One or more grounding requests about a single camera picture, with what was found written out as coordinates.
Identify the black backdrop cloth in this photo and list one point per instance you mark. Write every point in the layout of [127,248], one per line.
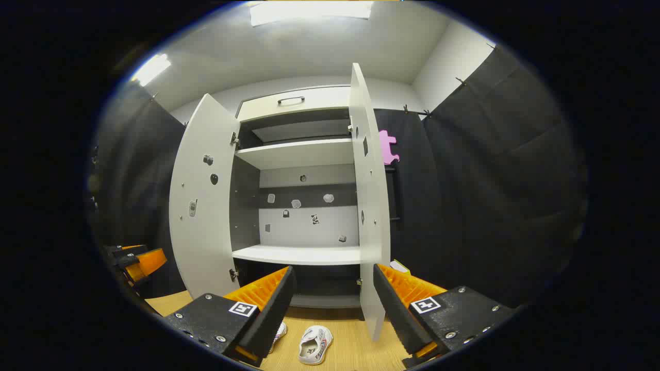
[490,180]

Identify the narrow ceiling light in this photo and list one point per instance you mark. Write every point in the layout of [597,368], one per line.
[152,68]

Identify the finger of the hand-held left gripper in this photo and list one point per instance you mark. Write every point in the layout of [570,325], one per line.
[149,262]
[126,251]

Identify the white shoe cabinet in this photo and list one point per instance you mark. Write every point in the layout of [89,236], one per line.
[299,255]

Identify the white cabinet drawer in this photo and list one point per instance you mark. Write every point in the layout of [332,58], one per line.
[309,108]

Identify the yellow book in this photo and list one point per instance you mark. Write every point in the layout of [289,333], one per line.
[399,266]

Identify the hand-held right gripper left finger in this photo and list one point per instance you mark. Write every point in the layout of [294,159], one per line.
[273,319]

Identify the cabinet door with camera sticker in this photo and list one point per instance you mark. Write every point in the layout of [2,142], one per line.
[206,232]

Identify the cabinet door with headphones sticker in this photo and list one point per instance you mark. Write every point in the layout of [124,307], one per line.
[374,232]

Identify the wide ceiling light panel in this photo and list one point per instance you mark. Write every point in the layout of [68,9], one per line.
[309,11]

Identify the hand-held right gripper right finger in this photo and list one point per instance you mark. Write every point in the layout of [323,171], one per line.
[399,319]

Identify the white shoe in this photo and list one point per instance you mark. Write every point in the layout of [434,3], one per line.
[315,344]
[280,332]

